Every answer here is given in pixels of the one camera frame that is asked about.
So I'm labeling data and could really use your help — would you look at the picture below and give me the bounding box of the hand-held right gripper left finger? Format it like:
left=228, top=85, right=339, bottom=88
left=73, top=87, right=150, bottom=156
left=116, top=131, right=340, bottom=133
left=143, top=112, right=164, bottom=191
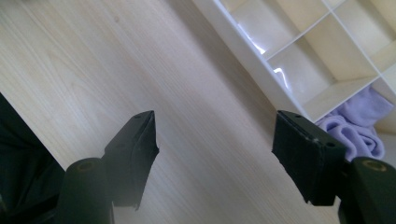
left=103, top=109, right=161, bottom=211

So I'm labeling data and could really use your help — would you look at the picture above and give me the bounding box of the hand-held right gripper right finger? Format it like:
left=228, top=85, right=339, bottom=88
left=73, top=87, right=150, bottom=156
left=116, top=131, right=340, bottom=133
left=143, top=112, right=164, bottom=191
left=271, top=109, right=347, bottom=207

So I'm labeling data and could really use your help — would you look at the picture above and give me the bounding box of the lavender sock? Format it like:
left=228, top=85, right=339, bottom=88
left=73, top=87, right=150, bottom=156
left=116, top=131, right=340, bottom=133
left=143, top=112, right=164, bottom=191
left=315, top=85, right=395, bottom=163

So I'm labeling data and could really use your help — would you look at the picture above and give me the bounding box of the white divided storage box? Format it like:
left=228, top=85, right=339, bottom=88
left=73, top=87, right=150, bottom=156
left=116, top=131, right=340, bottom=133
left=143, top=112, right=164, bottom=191
left=191, top=0, right=396, bottom=169

